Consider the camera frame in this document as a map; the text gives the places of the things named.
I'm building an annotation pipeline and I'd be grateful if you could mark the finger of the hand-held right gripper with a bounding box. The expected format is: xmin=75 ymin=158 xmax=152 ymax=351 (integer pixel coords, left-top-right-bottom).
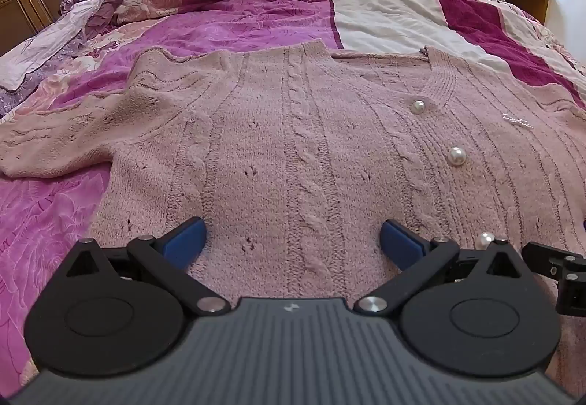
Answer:
xmin=522 ymin=241 xmax=571 ymax=280

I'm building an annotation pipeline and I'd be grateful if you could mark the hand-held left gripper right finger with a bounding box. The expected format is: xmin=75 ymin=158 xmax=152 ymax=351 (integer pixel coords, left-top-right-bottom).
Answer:
xmin=355 ymin=219 xmax=528 ymax=315

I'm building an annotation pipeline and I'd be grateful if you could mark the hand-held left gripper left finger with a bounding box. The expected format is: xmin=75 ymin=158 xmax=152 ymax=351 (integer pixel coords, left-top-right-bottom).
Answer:
xmin=66 ymin=217 xmax=232 ymax=315

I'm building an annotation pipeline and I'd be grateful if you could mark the lilac floral bed sheet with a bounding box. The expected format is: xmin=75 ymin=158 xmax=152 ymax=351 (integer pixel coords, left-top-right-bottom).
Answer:
xmin=0 ymin=0 xmax=129 ymax=117

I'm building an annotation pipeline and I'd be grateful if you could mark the magenta floral quilt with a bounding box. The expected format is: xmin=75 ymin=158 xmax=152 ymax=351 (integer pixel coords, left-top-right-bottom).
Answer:
xmin=0 ymin=0 xmax=586 ymax=387

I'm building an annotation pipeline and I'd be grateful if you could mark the pink knit cardigan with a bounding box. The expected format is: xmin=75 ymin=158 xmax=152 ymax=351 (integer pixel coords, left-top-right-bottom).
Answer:
xmin=0 ymin=40 xmax=586 ymax=392

